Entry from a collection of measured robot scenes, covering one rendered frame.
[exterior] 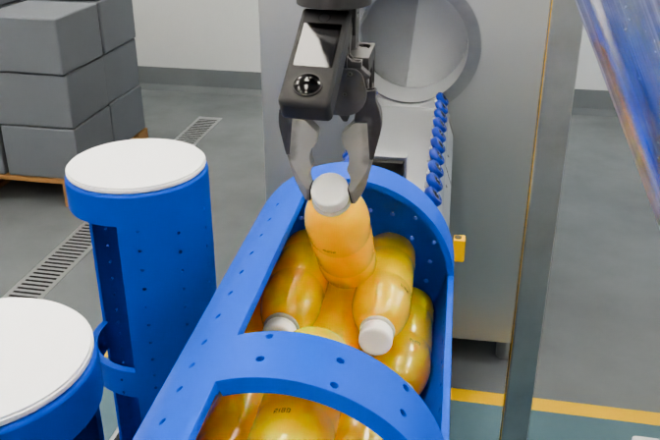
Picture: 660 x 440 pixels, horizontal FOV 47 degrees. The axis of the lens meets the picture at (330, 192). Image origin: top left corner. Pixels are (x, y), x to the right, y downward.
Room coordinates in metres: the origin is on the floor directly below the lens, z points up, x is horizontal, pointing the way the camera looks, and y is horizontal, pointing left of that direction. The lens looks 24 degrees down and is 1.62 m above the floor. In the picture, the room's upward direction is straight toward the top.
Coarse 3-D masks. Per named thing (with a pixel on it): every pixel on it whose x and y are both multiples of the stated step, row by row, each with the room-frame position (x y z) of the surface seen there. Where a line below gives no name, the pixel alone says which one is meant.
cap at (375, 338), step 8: (376, 320) 0.74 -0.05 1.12; (368, 328) 0.72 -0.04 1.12; (376, 328) 0.72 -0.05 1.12; (384, 328) 0.72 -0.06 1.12; (360, 336) 0.72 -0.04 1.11; (368, 336) 0.72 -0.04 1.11; (376, 336) 0.72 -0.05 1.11; (384, 336) 0.72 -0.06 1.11; (392, 336) 0.73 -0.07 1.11; (360, 344) 0.72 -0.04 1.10; (368, 344) 0.72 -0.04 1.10; (376, 344) 0.72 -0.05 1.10; (384, 344) 0.72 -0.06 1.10; (368, 352) 0.72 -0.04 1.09; (376, 352) 0.72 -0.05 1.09; (384, 352) 0.72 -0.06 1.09
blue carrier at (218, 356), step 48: (288, 192) 0.90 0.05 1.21; (384, 192) 0.88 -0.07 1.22; (432, 240) 0.93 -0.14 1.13; (240, 288) 0.66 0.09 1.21; (432, 288) 0.93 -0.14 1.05; (192, 336) 0.63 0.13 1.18; (240, 336) 0.56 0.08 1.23; (288, 336) 0.55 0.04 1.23; (192, 384) 0.51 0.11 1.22; (240, 384) 0.50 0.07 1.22; (288, 384) 0.49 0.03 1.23; (336, 384) 0.50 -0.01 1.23; (384, 384) 0.52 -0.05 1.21; (432, 384) 0.73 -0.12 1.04; (144, 432) 0.48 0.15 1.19; (192, 432) 0.44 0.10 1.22; (384, 432) 0.48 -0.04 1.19; (432, 432) 0.51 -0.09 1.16
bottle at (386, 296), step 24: (384, 240) 0.90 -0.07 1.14; (408, 240) 0.92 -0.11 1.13; (384, 264) 0.84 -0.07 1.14; (408, 264) 0.86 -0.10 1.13; (360, 288) 0.80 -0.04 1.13; (384, 288) 0.78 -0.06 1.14; (408, 288) 0.81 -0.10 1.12; (360, 312) 0.76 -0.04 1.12; (384, 312) 0.75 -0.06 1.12; (408, 312) 0.78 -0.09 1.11
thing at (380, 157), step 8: (376, 152) 1.37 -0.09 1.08; (384, 152) 1.37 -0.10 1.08; (392, 152) 1.37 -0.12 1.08; (376, 160) 1.35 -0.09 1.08; (384, 160) 1.35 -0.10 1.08; (392, 160) 1.35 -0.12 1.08; (400, 160) 1.35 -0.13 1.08; (384, 168) 1.34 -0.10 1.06; (392, 168) 1.34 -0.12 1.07; (400, 168) 1.33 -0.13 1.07
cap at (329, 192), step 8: (320, 176) 0.72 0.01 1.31; (328, 176) 0.72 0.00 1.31; (336, 176) 0.72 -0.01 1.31; (312, 184) 0.71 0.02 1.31; (320, 184) 0.71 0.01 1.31; (328, 184) 0.71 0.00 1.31; (336, 184) 0.71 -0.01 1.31; (344, 184) 0.71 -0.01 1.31; (312, 192) 0.70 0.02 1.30; (320, 192) 0.70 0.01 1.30; (328, 192) 0.70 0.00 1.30; (336, 192) 0.70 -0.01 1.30; (344, 192) 0.70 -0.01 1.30; (320, 200) 0.70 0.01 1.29; (328, 200) 0.70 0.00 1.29; (336, 200) 0.70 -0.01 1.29; (344, 200) 0.70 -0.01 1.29; (320, 208) 0.70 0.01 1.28; (328, 208) 0.70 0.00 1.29; (336, 208) 0.70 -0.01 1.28
